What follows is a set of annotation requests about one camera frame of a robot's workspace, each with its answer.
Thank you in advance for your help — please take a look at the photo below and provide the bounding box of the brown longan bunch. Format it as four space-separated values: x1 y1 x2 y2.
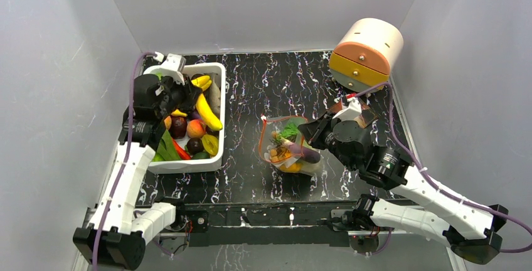
269 131 292 163

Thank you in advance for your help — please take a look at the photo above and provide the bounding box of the single yellow banana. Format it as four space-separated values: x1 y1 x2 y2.
195 93 223 131

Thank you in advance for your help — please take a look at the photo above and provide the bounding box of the red peach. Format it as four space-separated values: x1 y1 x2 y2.
186 119 206 139

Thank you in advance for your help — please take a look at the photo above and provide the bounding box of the small curved yellow banana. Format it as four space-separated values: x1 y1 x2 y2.
171 109 188 117

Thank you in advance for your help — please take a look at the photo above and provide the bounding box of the purple cable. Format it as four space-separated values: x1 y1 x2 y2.
353 81 532 254
90 51 166 271

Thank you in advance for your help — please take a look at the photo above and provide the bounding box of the orange bell pepper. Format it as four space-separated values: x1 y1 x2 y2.
278 162 302 174

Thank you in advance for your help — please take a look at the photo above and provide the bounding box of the green lettuce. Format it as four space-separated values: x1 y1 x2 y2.
279 122 299 142

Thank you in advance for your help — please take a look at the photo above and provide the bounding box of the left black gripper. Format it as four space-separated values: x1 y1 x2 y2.
156 74 202 119

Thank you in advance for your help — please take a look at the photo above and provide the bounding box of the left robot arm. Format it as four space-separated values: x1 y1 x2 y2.
73 74 202 270

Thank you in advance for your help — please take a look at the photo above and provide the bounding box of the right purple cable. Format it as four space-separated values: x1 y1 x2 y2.
353 81 532 254

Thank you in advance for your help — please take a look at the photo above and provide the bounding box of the white food bin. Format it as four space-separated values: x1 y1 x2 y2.
144 62 226 174

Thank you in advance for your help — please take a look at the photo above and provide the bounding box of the green leaf vegetable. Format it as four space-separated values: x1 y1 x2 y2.
152 130 181 162

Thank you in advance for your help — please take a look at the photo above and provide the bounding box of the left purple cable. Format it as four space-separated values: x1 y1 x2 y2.
90 51 166 271

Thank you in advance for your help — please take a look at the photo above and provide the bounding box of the clear zip top bag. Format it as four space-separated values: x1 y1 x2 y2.
258 115 322 176

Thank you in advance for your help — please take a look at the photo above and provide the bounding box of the brown fish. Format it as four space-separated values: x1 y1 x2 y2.
206 80 221 116

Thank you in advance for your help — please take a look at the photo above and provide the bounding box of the yellow banana bunch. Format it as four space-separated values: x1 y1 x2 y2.
191 75 212 92

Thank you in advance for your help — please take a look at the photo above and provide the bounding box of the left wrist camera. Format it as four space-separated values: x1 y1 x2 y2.
155 54 186 85

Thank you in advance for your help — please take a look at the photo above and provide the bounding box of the round drawer cabinet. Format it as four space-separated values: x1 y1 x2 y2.
329 18 404 92

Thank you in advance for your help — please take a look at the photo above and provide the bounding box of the dark red plum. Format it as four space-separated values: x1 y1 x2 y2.
169 116 188 139

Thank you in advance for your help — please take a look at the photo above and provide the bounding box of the purple eggplant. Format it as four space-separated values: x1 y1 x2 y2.
282 140 321 164

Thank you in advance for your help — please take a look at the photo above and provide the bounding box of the mango slice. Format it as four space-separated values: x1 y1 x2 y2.
201 134 219 157

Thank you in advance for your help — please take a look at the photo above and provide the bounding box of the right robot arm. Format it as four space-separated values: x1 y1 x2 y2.
298 113 507 265

